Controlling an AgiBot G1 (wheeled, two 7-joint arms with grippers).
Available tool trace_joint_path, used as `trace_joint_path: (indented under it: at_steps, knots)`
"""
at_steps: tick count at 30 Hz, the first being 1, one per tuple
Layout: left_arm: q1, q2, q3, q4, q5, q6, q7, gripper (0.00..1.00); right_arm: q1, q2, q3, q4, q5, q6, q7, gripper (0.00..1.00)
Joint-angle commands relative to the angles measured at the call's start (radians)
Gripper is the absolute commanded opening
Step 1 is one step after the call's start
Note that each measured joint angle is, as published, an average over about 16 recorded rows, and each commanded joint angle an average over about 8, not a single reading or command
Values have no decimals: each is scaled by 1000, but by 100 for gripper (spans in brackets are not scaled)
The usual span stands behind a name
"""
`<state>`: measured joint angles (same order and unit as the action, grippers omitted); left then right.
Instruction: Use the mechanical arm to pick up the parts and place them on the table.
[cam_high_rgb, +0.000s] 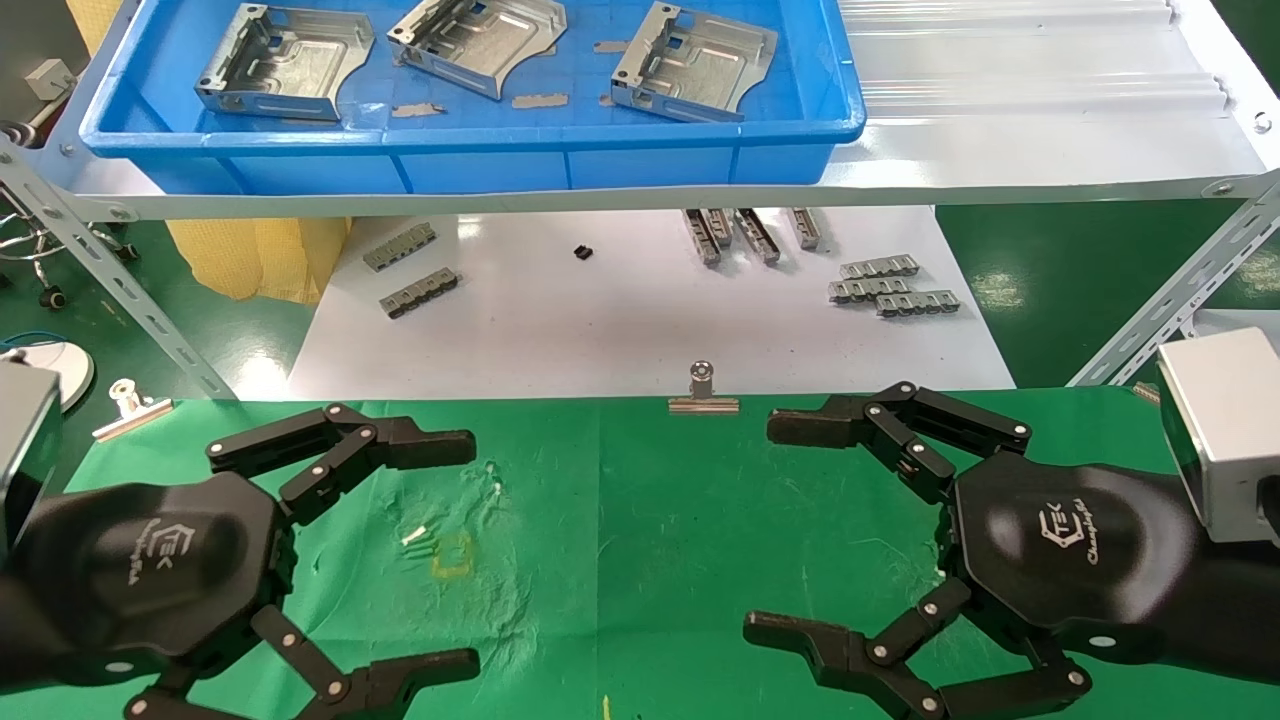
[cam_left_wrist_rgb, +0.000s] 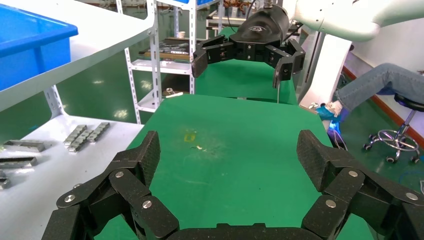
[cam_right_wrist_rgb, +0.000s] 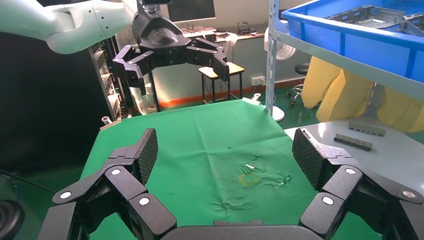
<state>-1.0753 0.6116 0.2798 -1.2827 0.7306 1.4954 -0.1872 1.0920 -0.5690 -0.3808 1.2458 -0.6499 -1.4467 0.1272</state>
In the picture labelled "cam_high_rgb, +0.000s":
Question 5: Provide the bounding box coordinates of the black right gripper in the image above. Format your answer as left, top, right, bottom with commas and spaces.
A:
743, 381, 1217, 720

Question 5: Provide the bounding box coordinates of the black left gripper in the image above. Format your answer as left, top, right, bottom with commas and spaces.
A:
15, 403, 482, 720

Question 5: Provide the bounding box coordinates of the grey sheet metal bracket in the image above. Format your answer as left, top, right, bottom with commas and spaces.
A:
195, 3, 376, 123
387, 0, 568, 101
610, 2, 779, 123

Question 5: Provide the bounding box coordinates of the silver binder clip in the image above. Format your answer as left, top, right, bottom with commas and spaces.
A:
92, 378, 173, 443
668, 360, 741, 415

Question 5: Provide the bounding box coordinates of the green table cloth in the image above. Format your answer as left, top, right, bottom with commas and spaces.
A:
0, 388, 1280, 720

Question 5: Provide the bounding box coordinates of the yellow mesh sack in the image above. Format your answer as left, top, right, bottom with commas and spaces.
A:
165, 215, 351, 304
68, 0, 131, 57

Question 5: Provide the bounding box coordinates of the white floor board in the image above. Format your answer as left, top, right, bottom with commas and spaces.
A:
287, 207, 1018, 401

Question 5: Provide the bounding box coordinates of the white round base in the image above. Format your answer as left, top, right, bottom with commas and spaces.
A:
0, 340, 96, 413

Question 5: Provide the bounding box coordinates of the perforated angle iron strut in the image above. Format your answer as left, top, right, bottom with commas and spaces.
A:
1065, 180, 1280, 389
0, 130, 237, 401

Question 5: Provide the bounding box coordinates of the blue plastic tray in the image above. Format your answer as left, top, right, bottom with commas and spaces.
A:
78, 0, 867, 196

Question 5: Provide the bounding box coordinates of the chrome chair base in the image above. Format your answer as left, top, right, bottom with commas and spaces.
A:
0, 185, 141, 311

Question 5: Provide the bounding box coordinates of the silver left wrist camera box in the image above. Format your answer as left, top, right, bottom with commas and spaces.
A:
0, 358, 64, 561

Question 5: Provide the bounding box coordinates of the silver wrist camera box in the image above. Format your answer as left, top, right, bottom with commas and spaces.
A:
0, 358, 64, 561
1158, 327, 1280, 546

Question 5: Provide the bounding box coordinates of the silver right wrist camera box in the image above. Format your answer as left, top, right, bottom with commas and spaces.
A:
1158, 327, 1280, 546

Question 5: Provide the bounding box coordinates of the white wall box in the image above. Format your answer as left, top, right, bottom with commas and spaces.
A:
25, 58, 77, 101

